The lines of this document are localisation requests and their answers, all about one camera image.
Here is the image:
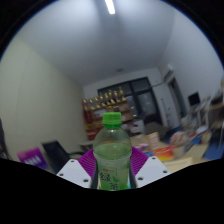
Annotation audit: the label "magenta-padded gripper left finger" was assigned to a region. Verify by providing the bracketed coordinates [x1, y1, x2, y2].
[56, 148, 98, 190]

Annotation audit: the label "upright orange box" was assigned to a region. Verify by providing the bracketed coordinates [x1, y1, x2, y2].
[147, 131, 161, 152]

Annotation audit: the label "orange book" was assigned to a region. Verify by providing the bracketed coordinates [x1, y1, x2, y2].
[153, 145, 175, 163]

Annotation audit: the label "white air conditioner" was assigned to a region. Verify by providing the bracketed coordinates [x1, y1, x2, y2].
[159, 63, 175, 79]

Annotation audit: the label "dark glass double door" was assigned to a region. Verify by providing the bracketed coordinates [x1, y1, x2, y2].
[97, 77, 161, 126]

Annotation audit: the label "black office chair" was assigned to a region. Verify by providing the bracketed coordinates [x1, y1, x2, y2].
[41, 140, 86, 174]

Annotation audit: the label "ceiling tube light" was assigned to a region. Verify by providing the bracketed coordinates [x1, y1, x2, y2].
[104, 0, 117, 15]

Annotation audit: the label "purple sign board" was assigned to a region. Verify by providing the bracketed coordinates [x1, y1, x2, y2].
[17, 146, 48, 170]

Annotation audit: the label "black computer monitor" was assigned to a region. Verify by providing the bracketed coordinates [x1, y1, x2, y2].
[187, 92, 201, 108]

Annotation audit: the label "pink flowers in white pot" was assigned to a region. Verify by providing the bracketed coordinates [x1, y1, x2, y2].
[169, 130, 190, 160]

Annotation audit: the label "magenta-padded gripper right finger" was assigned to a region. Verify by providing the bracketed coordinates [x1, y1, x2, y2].
[127, 146, 172, 189]

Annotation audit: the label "green tea bottle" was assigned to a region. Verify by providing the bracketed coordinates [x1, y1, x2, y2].
[92, 111, 133, 192]

